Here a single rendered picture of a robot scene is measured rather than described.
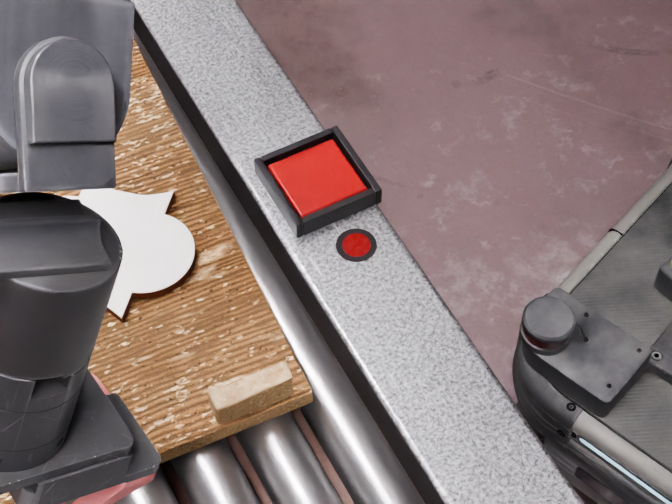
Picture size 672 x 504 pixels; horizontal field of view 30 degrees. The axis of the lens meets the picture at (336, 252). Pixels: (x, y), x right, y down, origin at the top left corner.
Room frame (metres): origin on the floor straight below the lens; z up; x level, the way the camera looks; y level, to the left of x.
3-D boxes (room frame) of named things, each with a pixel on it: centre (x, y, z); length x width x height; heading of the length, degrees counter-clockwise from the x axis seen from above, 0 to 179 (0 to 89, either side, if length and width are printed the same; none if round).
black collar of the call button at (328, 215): (0.62, 0.01, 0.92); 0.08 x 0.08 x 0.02; 28
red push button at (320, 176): (0.62, 0.01, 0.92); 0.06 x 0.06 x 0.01; 28
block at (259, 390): (0.42, 0.06, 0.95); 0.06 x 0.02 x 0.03; 114
